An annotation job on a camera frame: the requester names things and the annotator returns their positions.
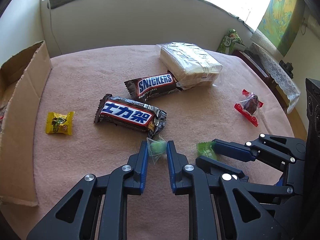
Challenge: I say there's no red-edged clear snack packet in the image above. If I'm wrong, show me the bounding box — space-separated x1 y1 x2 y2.
234 89 265 127

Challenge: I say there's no brown chocolate bar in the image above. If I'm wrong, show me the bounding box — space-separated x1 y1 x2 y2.
94 94 167 140
124 72 182 102

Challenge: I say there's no dark wooden side table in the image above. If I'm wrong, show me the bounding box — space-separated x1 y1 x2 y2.
266 76 290 110

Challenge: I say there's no clear-wrapped green candy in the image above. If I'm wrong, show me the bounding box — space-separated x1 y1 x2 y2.
146 135 167 165

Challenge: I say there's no green patterned bag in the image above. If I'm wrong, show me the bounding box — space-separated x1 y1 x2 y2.
216 29 243 54

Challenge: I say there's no yellow wrapped candy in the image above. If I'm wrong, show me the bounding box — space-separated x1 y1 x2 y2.
45 111 75 135

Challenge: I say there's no landscape wall poster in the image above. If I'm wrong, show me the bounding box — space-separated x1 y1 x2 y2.
251 0 305 57

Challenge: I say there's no green packet candy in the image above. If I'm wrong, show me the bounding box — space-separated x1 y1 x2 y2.
196 141 218 160

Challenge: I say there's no white power cable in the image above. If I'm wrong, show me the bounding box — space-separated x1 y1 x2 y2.
47 0 63 55

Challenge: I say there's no brown cardboard box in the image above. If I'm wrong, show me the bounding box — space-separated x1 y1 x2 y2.
0 40 53 207

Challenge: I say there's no dark ornament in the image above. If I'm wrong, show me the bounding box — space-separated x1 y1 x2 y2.
279 60 294 79

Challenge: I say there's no white lace cloth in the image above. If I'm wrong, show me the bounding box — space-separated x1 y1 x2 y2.
250 42 302 114

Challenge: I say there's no clear-wrapped bread packet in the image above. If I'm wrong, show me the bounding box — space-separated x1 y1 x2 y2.
156 42 223 91

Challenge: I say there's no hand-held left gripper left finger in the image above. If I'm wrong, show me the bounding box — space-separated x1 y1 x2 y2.
26 141 150 240

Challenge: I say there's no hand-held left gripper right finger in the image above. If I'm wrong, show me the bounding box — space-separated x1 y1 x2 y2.
166 141 295 240

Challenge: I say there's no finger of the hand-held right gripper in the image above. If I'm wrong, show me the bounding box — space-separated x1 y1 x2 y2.
214 133 306 173
196 156 295 203

